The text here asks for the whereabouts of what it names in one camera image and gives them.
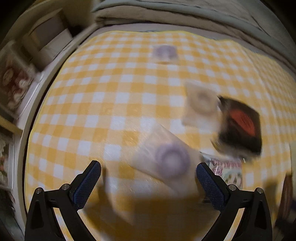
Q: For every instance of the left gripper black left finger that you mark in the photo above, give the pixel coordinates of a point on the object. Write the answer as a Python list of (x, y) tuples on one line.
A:
[(42, 223)]

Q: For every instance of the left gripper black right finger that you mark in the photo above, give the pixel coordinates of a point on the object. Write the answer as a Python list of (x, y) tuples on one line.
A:
[(255, 223)]

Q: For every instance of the white cookie snack packet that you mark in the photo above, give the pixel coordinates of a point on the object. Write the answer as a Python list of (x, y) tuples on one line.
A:
[(228, 169)]

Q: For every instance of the black red mooncake packet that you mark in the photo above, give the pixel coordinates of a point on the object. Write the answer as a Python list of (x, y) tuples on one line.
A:
[(239, 134)]

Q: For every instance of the pink donut pastry packet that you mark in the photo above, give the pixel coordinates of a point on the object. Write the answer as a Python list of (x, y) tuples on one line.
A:
[(167, 158)]

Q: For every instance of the red patterned box on shelf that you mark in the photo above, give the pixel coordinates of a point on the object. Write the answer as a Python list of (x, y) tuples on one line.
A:
[(16, 77)]

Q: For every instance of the yellow white checkered cloth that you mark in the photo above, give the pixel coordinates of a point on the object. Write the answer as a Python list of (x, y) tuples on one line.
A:
[(110, 93)]

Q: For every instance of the white box on shelf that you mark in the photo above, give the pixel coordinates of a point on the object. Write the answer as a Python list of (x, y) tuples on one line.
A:
[(50, 51)]

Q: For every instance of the wooden bedside shelf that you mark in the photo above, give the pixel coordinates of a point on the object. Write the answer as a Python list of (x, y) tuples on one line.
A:
[(35, 33)]

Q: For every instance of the small purple pastry packet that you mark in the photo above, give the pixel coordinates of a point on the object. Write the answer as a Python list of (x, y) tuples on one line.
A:
[(165, 54)]

